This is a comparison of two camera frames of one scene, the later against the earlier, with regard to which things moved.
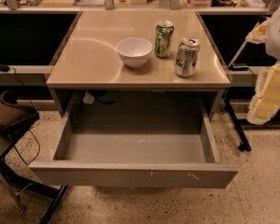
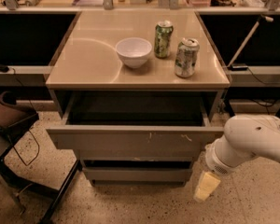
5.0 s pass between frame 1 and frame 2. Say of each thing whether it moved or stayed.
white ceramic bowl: stayed
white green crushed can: stayed
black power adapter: stayed
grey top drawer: moved
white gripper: moved
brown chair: stayed
